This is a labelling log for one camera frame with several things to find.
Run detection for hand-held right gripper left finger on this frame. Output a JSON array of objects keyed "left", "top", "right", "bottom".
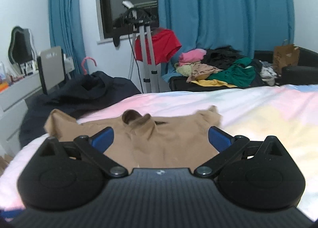
[{"left": 39, "top": 127, "right": 129, "bottom": 178}]

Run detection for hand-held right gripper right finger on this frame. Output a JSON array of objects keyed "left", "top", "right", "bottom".
[{"left": 194, "top": 126, "right": 287, "bottom": 178}]

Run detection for tan printed t-shirt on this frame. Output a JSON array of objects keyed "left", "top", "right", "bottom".
[{"left": 44, "top": 105, "right": 223, "bottom": 169}]

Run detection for dark navy garment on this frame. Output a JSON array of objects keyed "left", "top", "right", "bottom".
[{"left": 19, "top": 70, "right": 142, "bottom": 147}]

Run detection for yellow garment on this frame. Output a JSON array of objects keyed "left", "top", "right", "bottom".
[{"left": 191, "top": 79, "right": 238, "bottom": 87}]

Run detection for green garment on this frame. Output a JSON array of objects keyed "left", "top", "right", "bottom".
[{"left": 208, "top": 58, "right": 256, "bottom": 87}]

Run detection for black upholstered bench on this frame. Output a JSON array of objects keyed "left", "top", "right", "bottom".
[{"left": 169, "top": 76, "right": 269, "bottom": 92}]

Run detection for light brown garment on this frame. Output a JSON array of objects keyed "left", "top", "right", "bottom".
[{"left": 186, "top": 63, "right": 223, "bottom": 83}]

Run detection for pink hanger hook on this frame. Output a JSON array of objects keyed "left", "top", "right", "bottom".
[{"left": 81, "top": 56, "right": 97, "bottom": 76}]

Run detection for yellow-green garment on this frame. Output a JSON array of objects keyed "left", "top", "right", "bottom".
[{"left": 175, "top": 63, "right": 193, "bottom": 76}]

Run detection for blue cloth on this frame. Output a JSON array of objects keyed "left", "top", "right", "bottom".
[{"left": 162, "top": 70, "right": 185, "bottom": 85}]

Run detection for black garment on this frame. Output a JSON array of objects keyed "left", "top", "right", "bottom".
[{"left": 201, "top": 47, "right": 251, "bottom": 71}]

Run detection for white grey garment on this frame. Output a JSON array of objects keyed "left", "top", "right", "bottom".
[{"left": 260, "top": 61, "right": 277, "bottom": 85}]

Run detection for pink garment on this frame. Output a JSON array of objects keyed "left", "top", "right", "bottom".
[{"left": 179, "top": 49, "right": 207, "bottom": 67}]

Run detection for grey backed chair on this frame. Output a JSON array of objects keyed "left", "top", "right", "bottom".
[{"left": 37, "top": 46, "right": 67, "bottom": 95}]

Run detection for silver tripod with device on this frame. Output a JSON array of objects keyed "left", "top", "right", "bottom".
[{"left": 120, "top": 0, "right": 161, "bottom": 93}]

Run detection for white dresser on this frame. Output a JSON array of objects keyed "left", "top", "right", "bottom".
[{"left": 0, "top": 69, "right": 75, "bottom": 156}]

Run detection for cardboard box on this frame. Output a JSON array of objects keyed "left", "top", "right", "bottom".
[{"left": 0, "top": 155, "right": 13, "bottom": 171}]

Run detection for black sofa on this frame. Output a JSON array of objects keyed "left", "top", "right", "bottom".
[{"left": 253, "top": 46, "right": 318, "bottom": 87}]

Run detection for cluster of cosmetic bottles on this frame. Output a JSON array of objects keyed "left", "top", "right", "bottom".
[{"left": 7, "top": 59, "right": 39, "bottom": 79}]

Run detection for brown paper bag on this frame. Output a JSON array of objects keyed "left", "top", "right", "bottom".
[{"left": 273, "top": 40, "right": 301, "bottom": 73}]

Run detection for red garment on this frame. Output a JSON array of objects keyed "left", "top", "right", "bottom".
[{"left": 135, "top": 27, "right": 182, "bottom": 64}]

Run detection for wavy framed mirror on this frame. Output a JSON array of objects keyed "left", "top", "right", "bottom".
[{"left": 7, "top": 26, "right": 35, "bottom": 66}]

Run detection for narrow blue curtain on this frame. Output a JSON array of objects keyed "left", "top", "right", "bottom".
[{"left": 48, "top": 0, "right": 87, "bottom": 76}]

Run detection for wide blue curtain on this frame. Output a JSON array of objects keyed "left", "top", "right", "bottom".
[{"left": 156, "top": 0, "right": 296, "bottom": 79}]

